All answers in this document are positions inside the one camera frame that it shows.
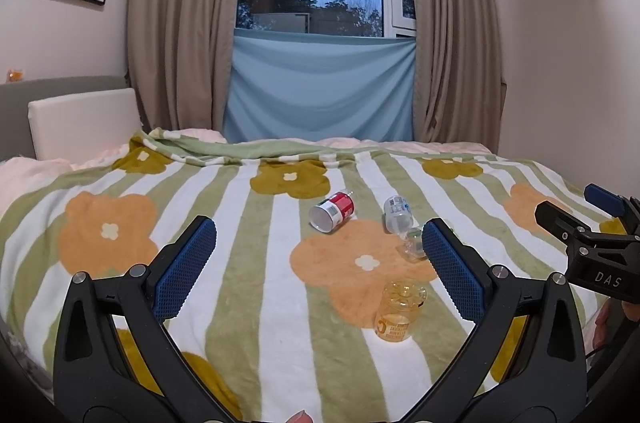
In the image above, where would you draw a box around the flower striped blanket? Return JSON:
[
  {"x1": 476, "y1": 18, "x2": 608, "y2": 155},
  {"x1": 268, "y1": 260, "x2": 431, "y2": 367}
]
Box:
[{"x1": 0, "y1": 128, "x2": 621, "y2": 423}]

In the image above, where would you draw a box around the beige curtain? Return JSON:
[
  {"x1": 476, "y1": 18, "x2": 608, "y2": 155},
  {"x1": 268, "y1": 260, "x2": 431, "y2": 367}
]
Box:
[
  {"x1": 399, "y1": 0, "x2": 509, "y2": 150},
  {"x1": 125, "y1": 0, "x2": 256, "y2": 144}
]

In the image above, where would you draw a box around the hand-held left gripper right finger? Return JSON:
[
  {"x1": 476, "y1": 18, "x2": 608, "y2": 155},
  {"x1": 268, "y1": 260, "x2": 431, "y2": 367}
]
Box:
[{"x1": 400, "y1": 218, "x2": 587, "y2": 423}]

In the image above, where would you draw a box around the light blue cloth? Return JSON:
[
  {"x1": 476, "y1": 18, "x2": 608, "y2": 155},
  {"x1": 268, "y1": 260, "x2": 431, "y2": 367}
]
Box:
[{"x1": 223, "y1": 28, "x2": 418, "y2": 143}]

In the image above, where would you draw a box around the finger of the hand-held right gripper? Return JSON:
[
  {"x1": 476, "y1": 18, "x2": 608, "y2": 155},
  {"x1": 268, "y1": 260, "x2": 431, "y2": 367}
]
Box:
[
  {"x1": 584, "y1": 183, "x2": 640, "y2": 235},
  {"x1": 534, "y1": 200, "x2": 608, "y2": 249}
]

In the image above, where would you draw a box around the clear glass cup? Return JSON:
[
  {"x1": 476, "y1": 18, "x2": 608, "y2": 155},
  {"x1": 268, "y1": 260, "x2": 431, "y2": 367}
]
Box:
[{"x1": 400, "y1": 226, "x2": 429, "y2": 263}]

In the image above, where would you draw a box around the grey headboard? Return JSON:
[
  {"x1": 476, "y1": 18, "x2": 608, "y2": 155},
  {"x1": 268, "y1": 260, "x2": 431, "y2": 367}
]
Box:
[{"x1": 0, "y1": 75, "x2": 132, "y2": 162}]

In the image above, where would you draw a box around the white cushion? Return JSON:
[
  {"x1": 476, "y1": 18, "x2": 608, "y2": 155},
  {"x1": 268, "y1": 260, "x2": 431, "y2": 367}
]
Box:
[{"x1": 27, "y1": 88, "x2": 143, "y2": 162}]

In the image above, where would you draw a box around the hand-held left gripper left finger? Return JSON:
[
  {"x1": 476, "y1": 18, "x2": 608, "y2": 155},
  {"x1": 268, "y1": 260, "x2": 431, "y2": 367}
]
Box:
[{"x1": 52, "y1": 215, "x2": 246, "y2": 423}]

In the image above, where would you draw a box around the red and white cup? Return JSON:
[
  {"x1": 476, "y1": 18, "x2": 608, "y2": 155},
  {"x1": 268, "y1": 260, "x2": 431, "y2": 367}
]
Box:
[{"x1": 308, "y1": 191, "x2": 355, "y2": 234}]

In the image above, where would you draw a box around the clear plastic bottle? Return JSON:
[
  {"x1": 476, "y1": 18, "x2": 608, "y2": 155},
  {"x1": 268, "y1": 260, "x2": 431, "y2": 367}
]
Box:
[{"x1": 383, "y1": 195, "x2": 413, "y2": 235}]

